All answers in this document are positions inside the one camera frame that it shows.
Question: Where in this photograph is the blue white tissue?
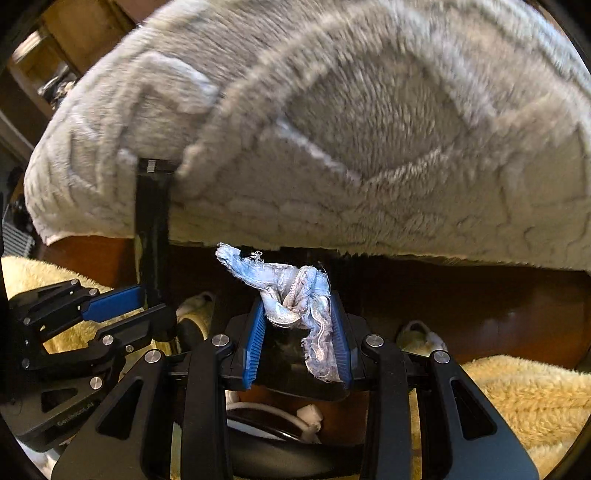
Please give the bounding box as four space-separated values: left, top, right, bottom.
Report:
215 243 346 383

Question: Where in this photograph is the yellow fluffy rug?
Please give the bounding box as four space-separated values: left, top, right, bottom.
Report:
2 256 590 478

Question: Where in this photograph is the grey fluffy bed blanket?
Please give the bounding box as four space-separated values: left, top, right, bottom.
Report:
24 1 590 271

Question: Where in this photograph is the brown wooden wardrobe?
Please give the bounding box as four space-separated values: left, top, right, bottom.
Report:
1 1 164 164

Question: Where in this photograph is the white cable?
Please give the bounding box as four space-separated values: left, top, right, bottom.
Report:
224 401 325 445

